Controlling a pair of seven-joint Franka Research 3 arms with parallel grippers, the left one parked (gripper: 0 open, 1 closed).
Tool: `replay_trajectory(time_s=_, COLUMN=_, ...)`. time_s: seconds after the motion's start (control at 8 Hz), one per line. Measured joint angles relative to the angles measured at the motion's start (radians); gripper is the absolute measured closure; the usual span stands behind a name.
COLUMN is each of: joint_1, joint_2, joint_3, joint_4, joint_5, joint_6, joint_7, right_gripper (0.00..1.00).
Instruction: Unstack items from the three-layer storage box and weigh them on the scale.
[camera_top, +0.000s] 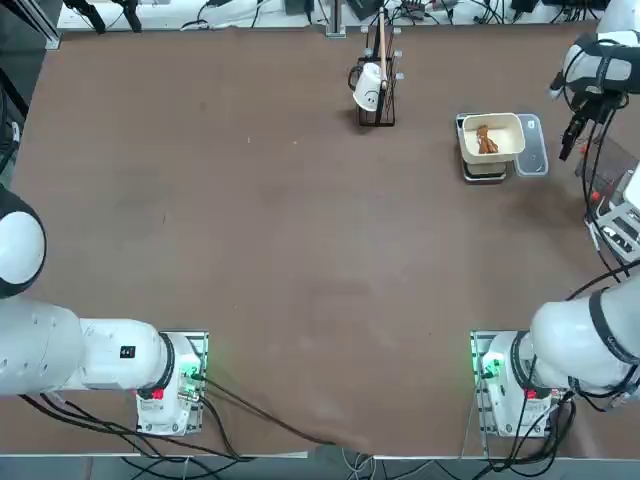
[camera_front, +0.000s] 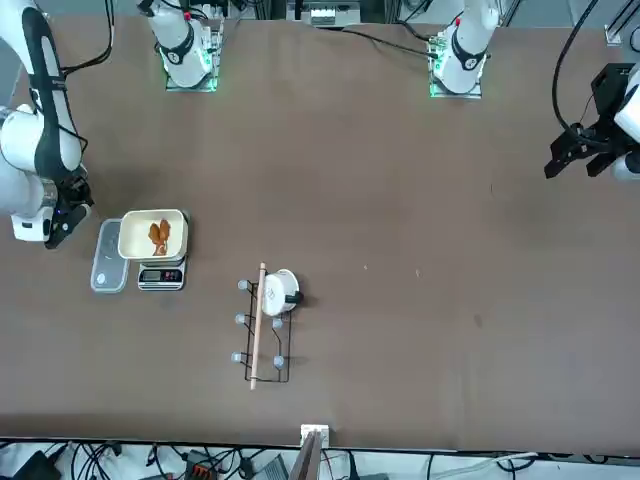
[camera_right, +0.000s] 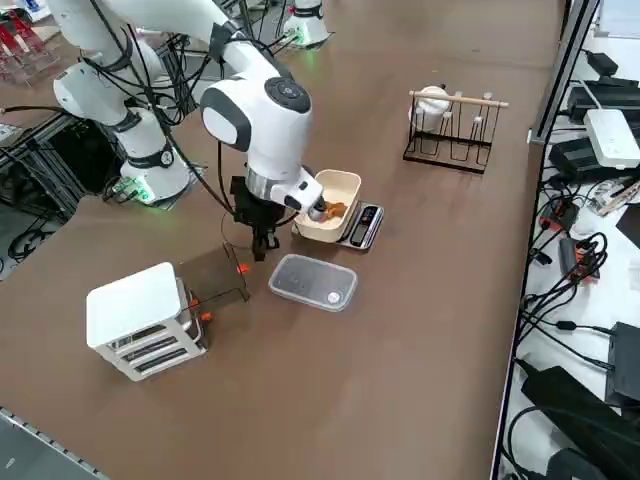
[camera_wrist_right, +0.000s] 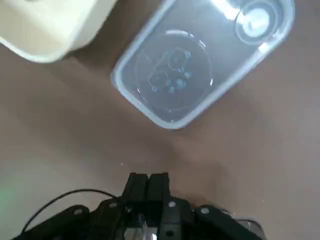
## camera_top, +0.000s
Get white three-layer storage frame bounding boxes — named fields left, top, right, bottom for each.
left=583, top=169, right=640, bottom=266

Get black hub red ports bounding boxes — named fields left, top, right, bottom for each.
left=399, top=0, right=435, bottom=21

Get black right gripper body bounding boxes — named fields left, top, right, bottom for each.
left=572, top=94, right=626, bottom=124

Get brown pretzel bread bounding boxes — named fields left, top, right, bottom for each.
left=474, top=124, right=500, bottom=155

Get aluminium frame rail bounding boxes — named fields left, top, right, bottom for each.
left=27, top=0, right=62, bottom=50

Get black wire cup rack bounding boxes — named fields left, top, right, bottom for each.
left=356, top=5, right=405, bottom=129

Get white smiley mug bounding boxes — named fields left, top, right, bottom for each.
left=347, top=61, right=389, bottom=113

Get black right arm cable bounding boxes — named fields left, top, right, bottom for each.
left=574, top=94, right=640, bottom=301

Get black cable across table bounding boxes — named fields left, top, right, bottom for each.
left=199, top=374, right=371, bottom=449

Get cream rectangular container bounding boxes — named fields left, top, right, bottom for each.
left=460, top=113, right=527, bottom=166

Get silver digital kitchen scale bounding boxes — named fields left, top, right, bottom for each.
left=454, top=112, right=508, bottom=185

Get grey aluminium post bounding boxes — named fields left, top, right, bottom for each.
left=324, top=0, right=347, bottom=38

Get clear plastic lid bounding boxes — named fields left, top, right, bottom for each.
left=514, top=113, right=550, bottom=178

